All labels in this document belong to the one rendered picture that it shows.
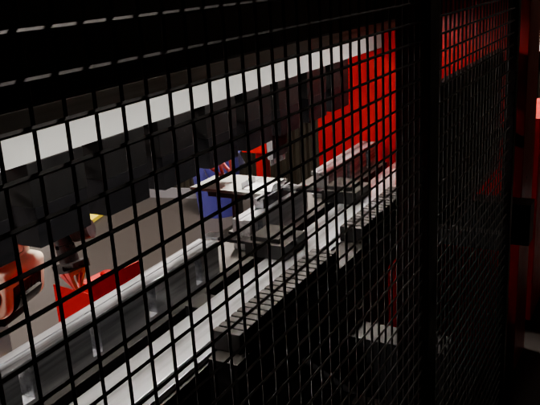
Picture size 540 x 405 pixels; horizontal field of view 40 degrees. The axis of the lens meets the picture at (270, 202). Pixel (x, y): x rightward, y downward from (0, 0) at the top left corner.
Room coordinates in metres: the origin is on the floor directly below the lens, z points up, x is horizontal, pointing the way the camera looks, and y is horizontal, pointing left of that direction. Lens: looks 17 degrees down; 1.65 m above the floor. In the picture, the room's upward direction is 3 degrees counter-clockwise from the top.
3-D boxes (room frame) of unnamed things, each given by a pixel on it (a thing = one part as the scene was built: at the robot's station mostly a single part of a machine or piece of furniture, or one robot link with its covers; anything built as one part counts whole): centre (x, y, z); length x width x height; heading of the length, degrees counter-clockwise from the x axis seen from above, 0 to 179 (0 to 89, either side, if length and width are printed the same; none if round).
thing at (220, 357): (1.61, -0.15, 0.94); 1.02 x 0.06 x 0.12; 151
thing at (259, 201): (2.22, -0.01, 0.99); 0.20 x 0.03 x 0.03; 151
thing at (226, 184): (2.32, 0.10, 1.00); 0.26 x 0.18 x 0.01; 61
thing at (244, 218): (2.20, -0.01, 0.92); 0.39 x 0.06 x 0.10; 151
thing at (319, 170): (2.73, -0.30, 0.92); 0.50 x 0.06 x 0.10; 151
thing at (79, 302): (2.05, 0.53, 0.75); 0.20 x 0.16 x 0.18; 145
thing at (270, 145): (2.25, -0.03, 1.13); 0.10 x 0.02 x 0.10; 151
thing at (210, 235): (1.77, 0.06, 1.01); 0.26 x 0.12 x 0.05; 61
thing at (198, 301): (1.54, -0.08, 0.81); 0.64 x 0.08 x 0.14; 61
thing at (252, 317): (1.38, -0.01, 1.02); 0.44 x 0.06 x 0.04; 151
